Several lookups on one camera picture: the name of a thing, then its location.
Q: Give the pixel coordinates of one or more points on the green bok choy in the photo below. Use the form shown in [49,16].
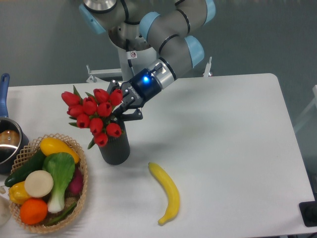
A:
[61,166]

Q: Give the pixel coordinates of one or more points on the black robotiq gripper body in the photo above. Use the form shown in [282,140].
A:
[138,90]

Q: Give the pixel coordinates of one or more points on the black device at edge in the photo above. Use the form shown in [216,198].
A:
[309,213]

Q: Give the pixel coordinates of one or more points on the yellow bell pepper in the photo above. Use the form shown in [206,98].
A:
[18,194]

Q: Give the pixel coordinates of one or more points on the woven wicker basket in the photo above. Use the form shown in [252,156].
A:
[25,154]

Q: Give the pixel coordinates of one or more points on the round white radish slice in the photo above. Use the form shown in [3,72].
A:
[38,183]

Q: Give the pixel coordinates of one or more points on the blue handled saucepan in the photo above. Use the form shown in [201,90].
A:
[12,138]

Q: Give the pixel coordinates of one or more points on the yellow squash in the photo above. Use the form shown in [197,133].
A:
[51,145]

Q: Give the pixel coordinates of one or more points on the purple sweet potato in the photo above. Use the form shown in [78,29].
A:
[76,184]

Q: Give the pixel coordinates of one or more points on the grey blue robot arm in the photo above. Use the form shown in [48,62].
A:
[178,51]

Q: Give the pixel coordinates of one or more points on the yellow banana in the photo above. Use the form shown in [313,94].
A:
[171,192]

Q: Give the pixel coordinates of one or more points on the dark green cucumber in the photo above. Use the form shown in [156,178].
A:
[35,163]

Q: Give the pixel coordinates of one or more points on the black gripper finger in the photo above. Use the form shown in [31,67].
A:
[114,84]
[136,115]

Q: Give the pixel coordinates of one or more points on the white garlic piece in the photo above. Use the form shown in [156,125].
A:
[2,190]

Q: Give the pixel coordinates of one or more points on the red tulip bouquet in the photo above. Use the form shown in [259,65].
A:
[95,113]

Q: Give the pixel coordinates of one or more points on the green chili pepper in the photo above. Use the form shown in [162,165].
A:
[62,216]

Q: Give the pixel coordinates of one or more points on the orange fruit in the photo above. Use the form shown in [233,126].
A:
[33,211]

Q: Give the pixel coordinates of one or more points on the dark grey ribbed vase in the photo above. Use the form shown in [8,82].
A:
[117,149]

